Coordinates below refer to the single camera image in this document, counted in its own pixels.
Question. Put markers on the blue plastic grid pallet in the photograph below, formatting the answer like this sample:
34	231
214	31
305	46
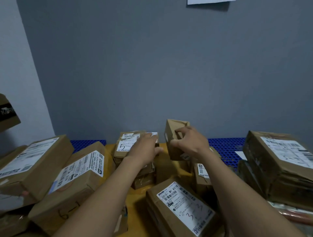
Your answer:
227	149
88	145

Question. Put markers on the person's right forearm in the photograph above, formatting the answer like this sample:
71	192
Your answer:
244	202

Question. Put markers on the box with black KARRIE band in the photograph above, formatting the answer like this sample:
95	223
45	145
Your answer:
7	122

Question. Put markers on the box marked 6-1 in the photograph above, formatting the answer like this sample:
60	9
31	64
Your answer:
80	193

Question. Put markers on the pile of brown parcels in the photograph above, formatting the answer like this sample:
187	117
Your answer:
203	185

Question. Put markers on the box marked 5-3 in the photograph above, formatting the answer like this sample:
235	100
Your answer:
122	156

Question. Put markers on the white paper on wall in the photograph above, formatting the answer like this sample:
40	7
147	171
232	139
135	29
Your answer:
210	2

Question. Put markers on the white paper note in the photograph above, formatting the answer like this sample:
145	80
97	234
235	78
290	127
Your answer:
240	155

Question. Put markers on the small tall box white labels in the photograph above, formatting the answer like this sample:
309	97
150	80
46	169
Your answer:
122	219

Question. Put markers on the person's right hand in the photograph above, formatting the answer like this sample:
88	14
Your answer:
193	144

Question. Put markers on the person's left forearm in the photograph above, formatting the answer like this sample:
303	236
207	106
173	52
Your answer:
102	200

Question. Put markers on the box marked 3-3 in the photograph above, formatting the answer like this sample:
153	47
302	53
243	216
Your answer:
156	207

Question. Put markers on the person's left hand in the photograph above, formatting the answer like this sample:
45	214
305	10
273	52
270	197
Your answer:
144	151

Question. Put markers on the taped box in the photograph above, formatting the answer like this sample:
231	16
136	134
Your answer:
249	178

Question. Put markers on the small cardboard parcel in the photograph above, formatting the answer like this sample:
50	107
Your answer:
171	127
49	166

